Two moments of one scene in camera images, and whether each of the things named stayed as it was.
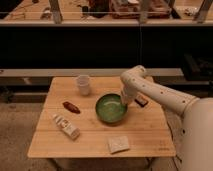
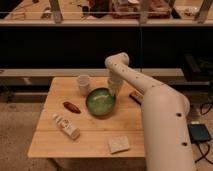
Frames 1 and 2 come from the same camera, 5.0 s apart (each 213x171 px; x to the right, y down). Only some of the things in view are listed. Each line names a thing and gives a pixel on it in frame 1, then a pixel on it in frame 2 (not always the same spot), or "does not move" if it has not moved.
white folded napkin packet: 117,143 does not move
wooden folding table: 86,117 does not move
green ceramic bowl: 110,109 -> 100,102
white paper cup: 83,83 does not move
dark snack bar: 140,100 does not move
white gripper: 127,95 -> 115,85
